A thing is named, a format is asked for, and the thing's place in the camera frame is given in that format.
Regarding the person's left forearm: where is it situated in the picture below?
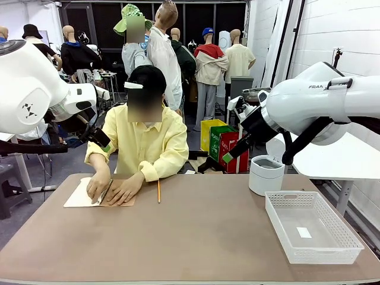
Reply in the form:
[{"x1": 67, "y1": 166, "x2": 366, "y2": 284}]
[{"x1": 130, "y1": 151, "x2": 189, "y2": 186}]

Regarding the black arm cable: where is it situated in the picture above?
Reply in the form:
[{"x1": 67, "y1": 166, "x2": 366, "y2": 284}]
[
  {"x1": 281, "y1": 116, "x2": 380, "y2": 166},
  {"x1": 0, "y1": 114, "x2": 99, "y2": 157}
]

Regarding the white round trash bin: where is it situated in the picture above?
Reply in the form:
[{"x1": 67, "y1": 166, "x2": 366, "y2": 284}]
[{"x1": 248, "y1": 139, "x2": 287, "y2": 197}]

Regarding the black baseball cap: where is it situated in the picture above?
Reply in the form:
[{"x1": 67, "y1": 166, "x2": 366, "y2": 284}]
[{"x1": 128, "y1": 65, "x2": 167, "y2": 99}]

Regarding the black tripod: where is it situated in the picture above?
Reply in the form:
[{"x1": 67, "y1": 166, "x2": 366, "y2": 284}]
[{"x1": 332, "y1": 47, "x2": 344, "y2": 69}]

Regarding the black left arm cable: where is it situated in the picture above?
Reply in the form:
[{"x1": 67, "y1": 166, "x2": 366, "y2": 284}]
[{"x1": 0, "y1": 114, "x2": 99, "y2": 157}]

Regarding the person in yellow shirt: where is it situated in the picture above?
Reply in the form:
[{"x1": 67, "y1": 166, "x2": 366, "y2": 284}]
[{"x1": 84, "y1": 94, "x2": 190, "y2": 182}]

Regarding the tall mannequin in white shirt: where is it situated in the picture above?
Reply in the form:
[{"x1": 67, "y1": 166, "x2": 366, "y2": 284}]
[{"x1": 147, "y1": 0, "x2": 184, "y2": 118}]

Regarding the black wall pole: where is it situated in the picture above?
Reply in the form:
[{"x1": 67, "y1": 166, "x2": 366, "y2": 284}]
[
  {"x1": 269, "y1": 0, "x2": 295, "y2": 81},
  {"x1": 284, "y1": 0, "x2": 306, "y2": 81}
]

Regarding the small white side table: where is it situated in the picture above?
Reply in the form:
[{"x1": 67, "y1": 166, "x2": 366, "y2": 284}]
[{"x1": 230, "y1": 111, "x2": 243, "y2": 175}]

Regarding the white dress form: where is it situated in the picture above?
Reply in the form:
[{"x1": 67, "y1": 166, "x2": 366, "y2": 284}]
[{"x1": 218, "y1": 30, "x2": 232, "y2": 53}]

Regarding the red recycling bin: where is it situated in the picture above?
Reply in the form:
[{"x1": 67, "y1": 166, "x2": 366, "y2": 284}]
[{"x1": 218, "y1": 132, "x2": 251, "y2": 174}]

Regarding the brown spiral notebook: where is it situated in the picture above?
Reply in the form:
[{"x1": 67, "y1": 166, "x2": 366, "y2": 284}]
[{"x1": 63, "y1": 177, "x2": 137, "y2": 208}]

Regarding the green recycling bin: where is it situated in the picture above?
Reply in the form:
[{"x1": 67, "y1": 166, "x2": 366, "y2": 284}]
[{"x1": 209, "y1": 125, "x2": 238, "y2": 163}]

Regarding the black floor stand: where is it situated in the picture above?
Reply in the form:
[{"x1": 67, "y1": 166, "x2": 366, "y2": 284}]
[{"x1": 192, "y1": 150, "x2": 224, "y2": 175}]

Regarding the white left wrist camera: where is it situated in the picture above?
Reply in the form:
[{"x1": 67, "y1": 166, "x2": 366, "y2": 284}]
[{"x1": 94, "y1": 85, "x2": 111, "y2": 103}]

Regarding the mannequin in black top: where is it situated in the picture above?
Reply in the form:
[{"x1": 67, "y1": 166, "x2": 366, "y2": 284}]
[{"x1": 29, "y1": 37, "x2": 63, "y2": 72}]

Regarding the person's left hand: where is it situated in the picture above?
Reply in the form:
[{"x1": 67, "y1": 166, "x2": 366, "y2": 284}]
[{"x1": 106, "y1": 178, "x2": 141, "y2": 207}]

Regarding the mannequin in black hoodie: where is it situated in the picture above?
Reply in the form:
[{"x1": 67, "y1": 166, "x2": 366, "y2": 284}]
[{"x1": 61, "y1": 25, "x2": 102, "y2": 87}]

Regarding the person's right hand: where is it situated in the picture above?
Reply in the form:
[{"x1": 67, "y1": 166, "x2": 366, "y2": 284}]
[{"x1": 86, "y1": 171, "x2": 112, "y2": 205}]

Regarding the black bucket hat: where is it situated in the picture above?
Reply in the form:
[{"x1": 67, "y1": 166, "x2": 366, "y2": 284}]
[{"x1": 22, "y1": 24, "x2": 44, "y2": 40}]

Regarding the yellow recycling bin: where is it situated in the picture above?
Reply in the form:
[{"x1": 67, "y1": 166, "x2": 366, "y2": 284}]
[{"x1": 200, "y1": 119, "x2": 228, "y2": 152}]

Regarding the mannequin in cream shirt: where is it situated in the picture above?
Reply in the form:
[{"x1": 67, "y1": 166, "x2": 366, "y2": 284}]
[{"x1": 224, "y1": 28, "x2": 257, "y2": 105}]

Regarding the white perforated plastic basket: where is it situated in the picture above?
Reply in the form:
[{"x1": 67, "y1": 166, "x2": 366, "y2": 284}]
[{"x1": 264, "y1": 191, "x2": 365, "y2": 265}]

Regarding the white hanging sheet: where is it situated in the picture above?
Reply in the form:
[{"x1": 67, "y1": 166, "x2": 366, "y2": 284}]
[{"x1": 261, "y1": 0, "x2": 290, "y2": 90}]

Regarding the grey cabinet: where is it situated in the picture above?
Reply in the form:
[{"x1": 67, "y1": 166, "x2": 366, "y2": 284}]
[{"x1": 230, "y1": 76, "x2": 255, "y2": 105}]

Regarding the white plastic bag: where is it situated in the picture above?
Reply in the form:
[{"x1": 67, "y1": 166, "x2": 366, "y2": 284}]
[{"x1": 16, "y1": 120, "x2": 50, "y2": 142}]

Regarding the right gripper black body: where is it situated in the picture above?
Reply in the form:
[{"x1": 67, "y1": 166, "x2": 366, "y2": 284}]
[{"x1": 240, "y1": 106, "x2": 280, "y2": 141}]

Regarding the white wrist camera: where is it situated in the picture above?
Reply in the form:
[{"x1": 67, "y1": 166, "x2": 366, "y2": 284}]
[
  {"x1": 227, "y1": 95, "x2": 248, "y2": 113},
  {"x1": 94, "y1": 85, "x2": 111, "y2": 103}
]

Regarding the person's right forearm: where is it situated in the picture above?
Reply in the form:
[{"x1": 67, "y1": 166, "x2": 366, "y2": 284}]
[{"x1": 84, "y1": 142, "x2": 112, "y2": 179}]

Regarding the mannequin in grey shirt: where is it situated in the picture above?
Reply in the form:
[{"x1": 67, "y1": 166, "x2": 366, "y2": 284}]
[{"x1": 121, "y1": 16, "x2": 155, "y2": 75}]

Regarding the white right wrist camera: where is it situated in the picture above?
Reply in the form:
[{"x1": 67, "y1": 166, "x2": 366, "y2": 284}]
[{"x1": 227, "y1": 95, "x2": 248, "y2": 113}]

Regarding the white desk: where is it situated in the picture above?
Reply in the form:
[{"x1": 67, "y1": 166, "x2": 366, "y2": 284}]
[{"x1": 0, "y1": 132, "x2": 57, "y2": 193}]

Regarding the grey tray stack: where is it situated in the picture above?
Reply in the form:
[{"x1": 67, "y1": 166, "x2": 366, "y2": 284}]
[{"x1": 242, "y1": 87, "x2": 271, "y2": 103}]

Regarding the green checked sun hat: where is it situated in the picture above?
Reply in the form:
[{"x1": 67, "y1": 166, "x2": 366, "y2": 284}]
[{"x1": 113, "y1": 3, "x2": 154, "y2": 37}]

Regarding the mannequin in dark green jacket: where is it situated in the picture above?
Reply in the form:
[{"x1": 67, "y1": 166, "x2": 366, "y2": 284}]
[{"x1": 170, "y1": 27, "x2": 197, "y2": 103}]

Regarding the mannequin in red beige jacket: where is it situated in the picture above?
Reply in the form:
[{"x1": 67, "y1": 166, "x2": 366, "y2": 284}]
[{"x1": 193, "y1": 32, "x2": 229, "y2": 132}]

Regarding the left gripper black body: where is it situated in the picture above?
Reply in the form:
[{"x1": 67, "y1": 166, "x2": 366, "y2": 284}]
[{"x1": 61, "y1": 106, "x2": 99, "y2": 138}]

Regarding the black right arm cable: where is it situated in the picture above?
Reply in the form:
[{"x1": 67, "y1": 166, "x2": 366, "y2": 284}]
[{"x1": 281, "y1": 116, "x2": 380, "y2": 166}]

